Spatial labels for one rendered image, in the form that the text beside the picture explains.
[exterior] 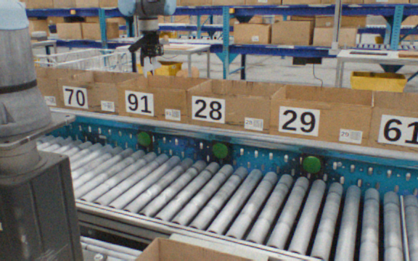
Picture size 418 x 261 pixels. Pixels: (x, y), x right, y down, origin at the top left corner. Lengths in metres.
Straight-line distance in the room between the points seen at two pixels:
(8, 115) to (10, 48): 0.14
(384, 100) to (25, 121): 1.45
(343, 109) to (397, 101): 0.35
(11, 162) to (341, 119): 1.15
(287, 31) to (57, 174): 5.20
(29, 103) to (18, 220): 0.25
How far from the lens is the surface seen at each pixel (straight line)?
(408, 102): 1.82
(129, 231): 1.34
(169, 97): 1.76
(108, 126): 1.97
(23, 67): 0.87
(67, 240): 1.04
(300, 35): 5.86
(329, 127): 1.56
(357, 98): 1.82
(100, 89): 1.98
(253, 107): 1.60
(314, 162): 1.54
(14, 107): 0.86
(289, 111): 1.56
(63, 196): 1.00
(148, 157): 1.77
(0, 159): 0.93
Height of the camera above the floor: 1.43
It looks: 18 degrees down
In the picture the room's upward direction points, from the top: 1 degrees counter-clockwise
